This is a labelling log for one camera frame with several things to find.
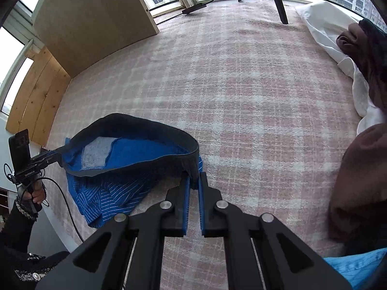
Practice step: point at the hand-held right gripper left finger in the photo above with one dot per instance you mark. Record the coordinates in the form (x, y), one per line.
(186, 208)

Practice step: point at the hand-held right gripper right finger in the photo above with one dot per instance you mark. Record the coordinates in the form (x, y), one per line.
(203, 208)

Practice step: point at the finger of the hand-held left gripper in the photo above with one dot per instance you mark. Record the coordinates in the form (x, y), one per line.
(50, 158)

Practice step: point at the blue striped shorts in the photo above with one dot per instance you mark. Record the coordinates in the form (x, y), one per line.
(136, 157)

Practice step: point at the person's left hand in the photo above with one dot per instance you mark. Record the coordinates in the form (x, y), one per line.
(37, 198)

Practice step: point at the pine wood panel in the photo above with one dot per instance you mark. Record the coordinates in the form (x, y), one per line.
(39, 96)

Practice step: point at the light wooden board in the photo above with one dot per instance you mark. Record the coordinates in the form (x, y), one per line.
(90, 21)

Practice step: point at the large brown garment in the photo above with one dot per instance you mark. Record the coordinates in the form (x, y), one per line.
(362, 187)

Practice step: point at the light blue garment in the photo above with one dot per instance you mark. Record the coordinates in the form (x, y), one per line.
(359, 268)

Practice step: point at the black tripod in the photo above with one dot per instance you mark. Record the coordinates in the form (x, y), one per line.
(279, 3)

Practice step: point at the white cloth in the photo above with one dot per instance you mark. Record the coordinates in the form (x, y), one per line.
(320, 21)

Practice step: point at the dark brown garment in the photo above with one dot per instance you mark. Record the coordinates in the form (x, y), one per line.
(370, 63)

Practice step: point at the white side window frame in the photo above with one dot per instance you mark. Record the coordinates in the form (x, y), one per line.
(18, 27)

